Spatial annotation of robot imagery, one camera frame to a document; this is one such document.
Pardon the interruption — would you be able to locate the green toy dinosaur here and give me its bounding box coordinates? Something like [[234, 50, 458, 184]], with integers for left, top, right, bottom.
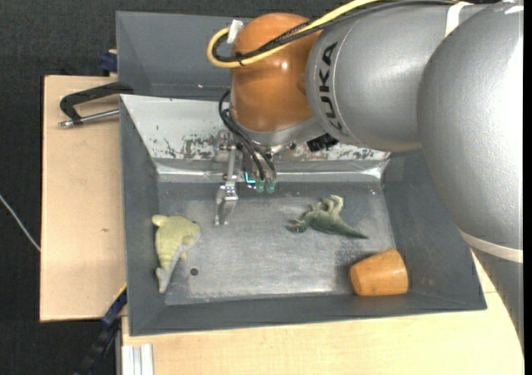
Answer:
[[286, 194, 371, 240]]

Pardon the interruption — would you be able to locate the orange cup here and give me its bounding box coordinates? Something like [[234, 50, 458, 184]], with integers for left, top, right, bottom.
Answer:
[[348, 249, 410, 298]]

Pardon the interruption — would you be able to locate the pale brown flat board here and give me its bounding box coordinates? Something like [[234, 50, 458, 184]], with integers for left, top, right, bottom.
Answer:
[[39, 75, 128, 323]]

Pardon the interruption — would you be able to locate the yellow-green toy shark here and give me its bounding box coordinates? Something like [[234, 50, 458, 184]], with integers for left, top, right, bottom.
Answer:
[[150, 214, 202, 294]]

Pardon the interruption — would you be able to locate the black cylinder on white bracket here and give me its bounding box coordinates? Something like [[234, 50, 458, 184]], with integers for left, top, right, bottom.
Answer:
[[306, 133, 340, 155]]

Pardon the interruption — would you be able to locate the grey metal bin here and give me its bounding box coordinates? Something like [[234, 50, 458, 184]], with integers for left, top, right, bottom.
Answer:
[[115, 10, 488, 337]]

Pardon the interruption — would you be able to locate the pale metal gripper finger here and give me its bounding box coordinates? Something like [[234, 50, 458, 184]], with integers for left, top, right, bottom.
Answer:
[[213, 186, 226, 228], [222, 182, 240, 226]]

